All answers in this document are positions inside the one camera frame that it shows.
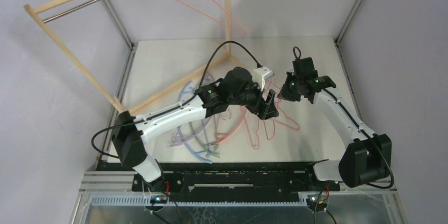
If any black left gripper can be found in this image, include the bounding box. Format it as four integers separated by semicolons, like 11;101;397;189
228;77;278;120

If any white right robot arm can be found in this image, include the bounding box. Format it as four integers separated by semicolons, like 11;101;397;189
278;58;395;190

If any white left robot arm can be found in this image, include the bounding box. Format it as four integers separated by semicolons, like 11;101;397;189
111;66;278;191

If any pink curved plastic hanger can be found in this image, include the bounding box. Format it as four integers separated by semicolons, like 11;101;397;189
214;108;246;144

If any pink notched hanger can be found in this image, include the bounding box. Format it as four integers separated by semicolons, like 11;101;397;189
242;111;260;151

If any green plastic hanger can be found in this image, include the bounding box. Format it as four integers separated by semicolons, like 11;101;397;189
187;75;222;158

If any purple plastic hanger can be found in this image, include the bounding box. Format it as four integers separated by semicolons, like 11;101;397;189
170;81;211;147

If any blue plastic hanger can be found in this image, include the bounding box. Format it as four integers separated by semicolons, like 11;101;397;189
176;82;213;165

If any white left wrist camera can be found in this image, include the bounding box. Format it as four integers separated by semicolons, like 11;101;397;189
251;66;275;90

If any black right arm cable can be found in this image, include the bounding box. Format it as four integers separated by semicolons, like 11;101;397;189
292;46;395;190

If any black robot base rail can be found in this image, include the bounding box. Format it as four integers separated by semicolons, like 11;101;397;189
96;161;379;204

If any wooden clothes rack frame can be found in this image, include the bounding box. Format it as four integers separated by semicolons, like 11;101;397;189
23;0;231;115

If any left aluminium frame post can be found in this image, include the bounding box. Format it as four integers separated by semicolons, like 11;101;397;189
83;0;137;52

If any aluminium frame post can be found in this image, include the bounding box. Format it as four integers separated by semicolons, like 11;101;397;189
334;0;365;46
83;0;137;52

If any right aluminium frame post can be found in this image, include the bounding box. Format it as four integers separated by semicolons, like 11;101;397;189
334;0;365;46

